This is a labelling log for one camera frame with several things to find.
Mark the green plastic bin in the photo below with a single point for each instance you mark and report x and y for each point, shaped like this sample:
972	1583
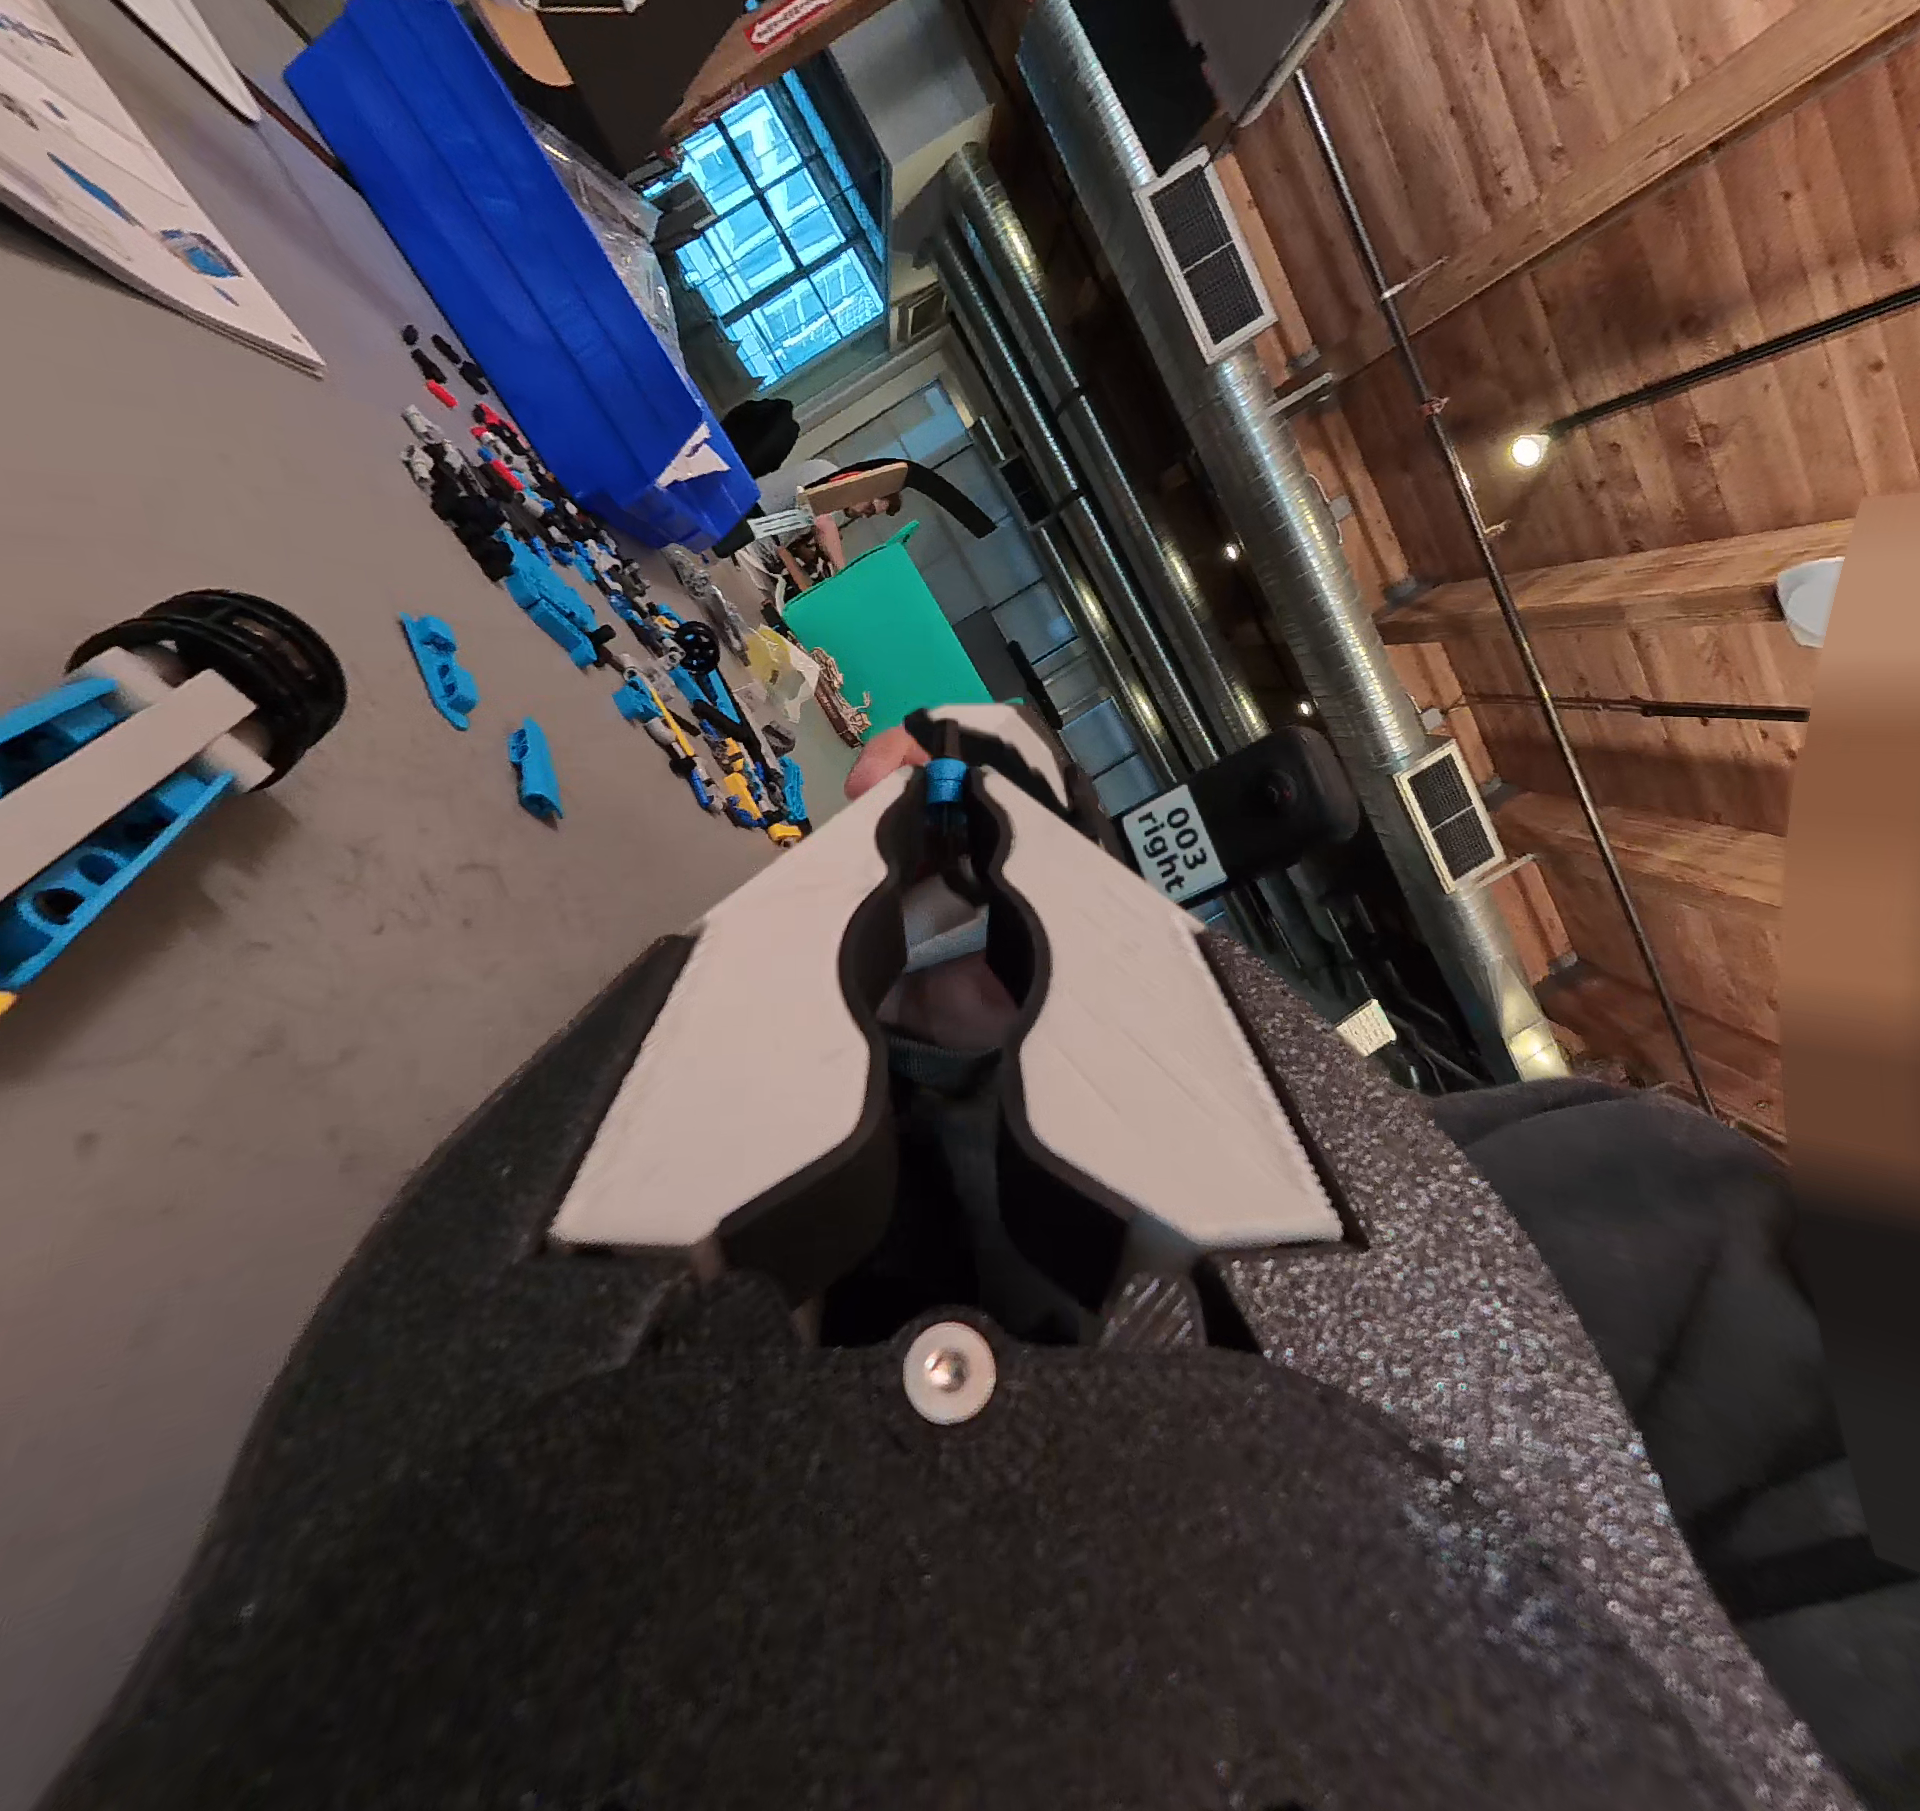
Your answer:
886	626

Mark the black spoked wheel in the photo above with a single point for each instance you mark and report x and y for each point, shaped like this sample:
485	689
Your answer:
694	645

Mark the blue angled panel piece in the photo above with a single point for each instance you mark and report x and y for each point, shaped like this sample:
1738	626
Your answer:
536	772
440	671

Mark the clear plastic bags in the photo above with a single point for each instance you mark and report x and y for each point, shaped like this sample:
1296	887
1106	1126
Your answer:
616	236

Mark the small blue connector piece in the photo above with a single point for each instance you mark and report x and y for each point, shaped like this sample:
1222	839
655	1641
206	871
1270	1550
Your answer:
943	786

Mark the white air vent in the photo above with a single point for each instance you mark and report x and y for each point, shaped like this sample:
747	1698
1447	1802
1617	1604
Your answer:
1447	814
1208	259

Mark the clear bag yellow tape roll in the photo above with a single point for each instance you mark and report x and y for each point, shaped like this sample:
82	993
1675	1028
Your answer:
776	666

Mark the person's right hand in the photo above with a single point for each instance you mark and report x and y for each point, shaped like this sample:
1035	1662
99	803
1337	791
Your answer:
961	1008

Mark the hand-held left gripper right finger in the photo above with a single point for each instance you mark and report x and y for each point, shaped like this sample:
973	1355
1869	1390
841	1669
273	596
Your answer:
1154	1077

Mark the person's dark grey jacket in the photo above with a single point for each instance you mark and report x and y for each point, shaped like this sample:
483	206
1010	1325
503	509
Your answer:
1680	1318

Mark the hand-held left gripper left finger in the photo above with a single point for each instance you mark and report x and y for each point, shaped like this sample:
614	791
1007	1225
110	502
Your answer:
751	1077

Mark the white folding stand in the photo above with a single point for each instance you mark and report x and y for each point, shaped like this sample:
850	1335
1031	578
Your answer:
180	11

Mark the tan wooden board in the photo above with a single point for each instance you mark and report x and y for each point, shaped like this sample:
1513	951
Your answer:
529	41

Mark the black wheel blue beam assembly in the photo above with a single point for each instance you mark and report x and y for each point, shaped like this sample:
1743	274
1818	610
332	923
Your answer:
137	791

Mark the grey desk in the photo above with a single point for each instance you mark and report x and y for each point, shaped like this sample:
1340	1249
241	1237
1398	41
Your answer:
227	1093

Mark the person's right forearm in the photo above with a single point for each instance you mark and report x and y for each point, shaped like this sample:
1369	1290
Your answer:
947	1070

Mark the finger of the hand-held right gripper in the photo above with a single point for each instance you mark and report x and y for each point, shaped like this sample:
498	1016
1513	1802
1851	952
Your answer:
1005	745

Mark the open instruction booklet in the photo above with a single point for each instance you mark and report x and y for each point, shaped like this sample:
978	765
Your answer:
137	208

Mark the pile of small building pieces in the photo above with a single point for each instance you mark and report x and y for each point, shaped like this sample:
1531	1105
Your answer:
557	596

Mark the black office chair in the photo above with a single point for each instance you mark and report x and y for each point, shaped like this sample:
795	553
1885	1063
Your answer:
758	434

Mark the blue plastic bin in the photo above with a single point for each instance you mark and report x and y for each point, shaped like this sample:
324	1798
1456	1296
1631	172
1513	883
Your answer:
495	236

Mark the wooden puzzle model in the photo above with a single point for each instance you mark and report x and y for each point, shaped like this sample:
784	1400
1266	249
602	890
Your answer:
843	702

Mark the silver ventilation duct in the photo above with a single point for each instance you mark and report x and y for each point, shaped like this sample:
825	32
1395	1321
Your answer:
1305	567

